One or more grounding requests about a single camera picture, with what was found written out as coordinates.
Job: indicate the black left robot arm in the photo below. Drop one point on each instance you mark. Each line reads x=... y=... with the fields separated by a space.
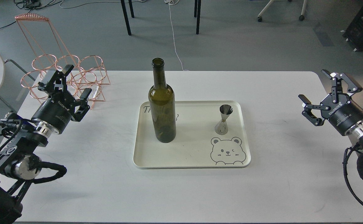
x=19 y=166

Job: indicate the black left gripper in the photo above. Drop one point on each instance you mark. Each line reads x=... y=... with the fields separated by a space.
x=61 y=107

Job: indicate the cream bear serving tray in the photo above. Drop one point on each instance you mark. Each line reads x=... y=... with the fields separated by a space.
x=196 y=144

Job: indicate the copper wire bottle rack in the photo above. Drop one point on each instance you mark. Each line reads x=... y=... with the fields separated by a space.
x=88 y=72

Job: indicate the steel double jigger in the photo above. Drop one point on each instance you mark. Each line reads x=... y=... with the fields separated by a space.
x=225 y=111

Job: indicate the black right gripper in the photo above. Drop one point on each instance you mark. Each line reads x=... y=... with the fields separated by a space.
x=344 y=113

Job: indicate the white office chair base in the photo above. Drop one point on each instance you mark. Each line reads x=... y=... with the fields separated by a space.
x=280 y=9

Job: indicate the dark green wine bottle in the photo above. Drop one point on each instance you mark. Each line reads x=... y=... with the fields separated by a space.
x=162 y=104

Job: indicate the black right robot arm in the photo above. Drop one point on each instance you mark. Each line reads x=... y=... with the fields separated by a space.
x=313 y=114

